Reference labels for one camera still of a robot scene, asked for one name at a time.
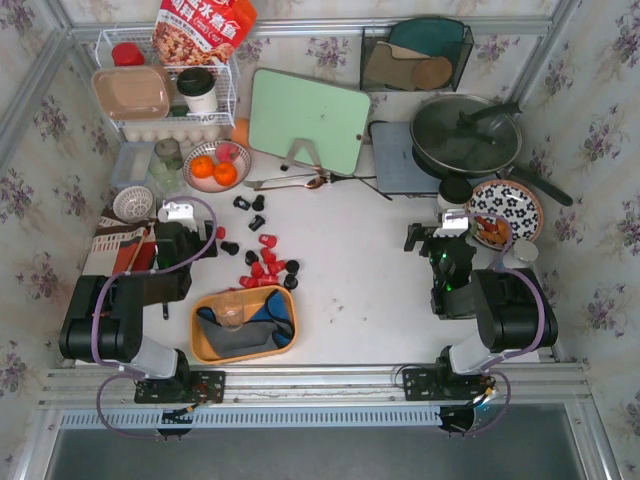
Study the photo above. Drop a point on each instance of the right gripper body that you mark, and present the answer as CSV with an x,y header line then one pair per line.
x,y
425,240

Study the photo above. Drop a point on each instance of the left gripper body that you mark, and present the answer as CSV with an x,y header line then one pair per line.
x,y
205,240

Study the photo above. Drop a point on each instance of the clear glass cup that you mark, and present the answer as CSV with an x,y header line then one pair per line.
x,y
229,310

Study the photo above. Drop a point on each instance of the grey blue cloth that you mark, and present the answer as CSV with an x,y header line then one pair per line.
x,y
250,330

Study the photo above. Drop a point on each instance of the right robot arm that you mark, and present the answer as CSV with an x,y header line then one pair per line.
x,y
513,318

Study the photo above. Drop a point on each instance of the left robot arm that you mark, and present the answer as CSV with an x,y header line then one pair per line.
x,y
104,324

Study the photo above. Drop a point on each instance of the orange storage basket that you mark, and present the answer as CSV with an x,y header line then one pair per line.
x,y
244,324

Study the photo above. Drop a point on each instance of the red capsule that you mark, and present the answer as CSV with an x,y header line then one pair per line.
x,y
269,241
248,282
220,232

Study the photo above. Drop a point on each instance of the black capsule left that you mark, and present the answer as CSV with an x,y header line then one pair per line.
x,y
231,248

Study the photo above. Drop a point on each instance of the black capsule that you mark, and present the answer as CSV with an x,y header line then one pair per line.
x,y
290,282
256,223
292,267
259,203
231,248
251,257

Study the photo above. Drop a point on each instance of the black capsule number four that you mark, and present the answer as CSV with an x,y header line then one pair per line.
x,y
241,203

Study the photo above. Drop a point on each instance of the black capsule middle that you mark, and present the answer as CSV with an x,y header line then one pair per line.
x,y
256,223

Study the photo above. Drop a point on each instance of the black capsule centre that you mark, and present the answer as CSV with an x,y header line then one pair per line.
x,y
251,257

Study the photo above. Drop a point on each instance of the black capsule upper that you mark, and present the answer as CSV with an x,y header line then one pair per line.
x,y
259,203

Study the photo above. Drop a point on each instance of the striped orange cloth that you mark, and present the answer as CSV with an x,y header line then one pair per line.
x,y
118,246

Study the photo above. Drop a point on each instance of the paper cup black lid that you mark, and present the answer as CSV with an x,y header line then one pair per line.
x,y
453,193

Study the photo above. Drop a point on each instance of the white small strainer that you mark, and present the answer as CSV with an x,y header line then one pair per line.
x,y
133,204

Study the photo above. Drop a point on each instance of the fruit bowl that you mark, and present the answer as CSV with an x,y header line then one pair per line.
x,y
215,167

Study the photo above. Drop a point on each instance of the silver fork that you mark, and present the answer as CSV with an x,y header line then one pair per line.
x,y
255,184

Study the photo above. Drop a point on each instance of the grey induction cooker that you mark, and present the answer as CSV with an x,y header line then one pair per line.
x,y
395,168

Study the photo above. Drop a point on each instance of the red capsule upper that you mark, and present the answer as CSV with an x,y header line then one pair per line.
x,y
269,241

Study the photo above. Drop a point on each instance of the red capsule number two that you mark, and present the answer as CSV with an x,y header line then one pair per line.
x,y
268,255

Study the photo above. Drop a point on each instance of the red capsule lower left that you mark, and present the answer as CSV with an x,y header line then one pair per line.
x,y
248,282

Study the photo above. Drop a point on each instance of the white blue bottle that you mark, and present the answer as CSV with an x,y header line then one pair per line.
x,y
522,254

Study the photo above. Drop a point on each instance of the red capsule cluster piece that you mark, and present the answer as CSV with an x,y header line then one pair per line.
x,y
276,267

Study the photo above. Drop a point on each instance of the dark glass cup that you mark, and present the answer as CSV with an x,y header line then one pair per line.
x,y
169,153

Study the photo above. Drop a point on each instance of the floral patterned plate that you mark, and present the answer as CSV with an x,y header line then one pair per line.
x,y
496,203

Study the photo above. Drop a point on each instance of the egg carton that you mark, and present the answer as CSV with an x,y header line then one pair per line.
x,y
189,136

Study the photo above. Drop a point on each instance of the blue plastic container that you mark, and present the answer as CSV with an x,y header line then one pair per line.
x,y
132,164

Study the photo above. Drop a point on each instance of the black capsule lower right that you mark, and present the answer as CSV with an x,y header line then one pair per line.
x,y
290,282

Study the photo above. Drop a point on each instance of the black pan with lid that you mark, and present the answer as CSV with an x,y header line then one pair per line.
x,y
468,137

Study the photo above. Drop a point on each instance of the copper spoon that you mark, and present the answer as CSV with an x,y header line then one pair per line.
x,y
312,184

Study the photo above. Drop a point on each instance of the green cutting board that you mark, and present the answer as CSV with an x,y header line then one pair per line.
x,y
286,108

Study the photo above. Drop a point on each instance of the white black lid cup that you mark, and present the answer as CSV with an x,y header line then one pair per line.
x,y
197,86

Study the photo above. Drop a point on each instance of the beige rectangular tray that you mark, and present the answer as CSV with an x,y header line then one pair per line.
x,y
136,93

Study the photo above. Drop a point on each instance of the round cork coaster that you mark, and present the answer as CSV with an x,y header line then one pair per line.
x,y
432,73

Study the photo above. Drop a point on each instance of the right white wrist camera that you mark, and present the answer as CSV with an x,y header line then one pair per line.
x,y
453,223

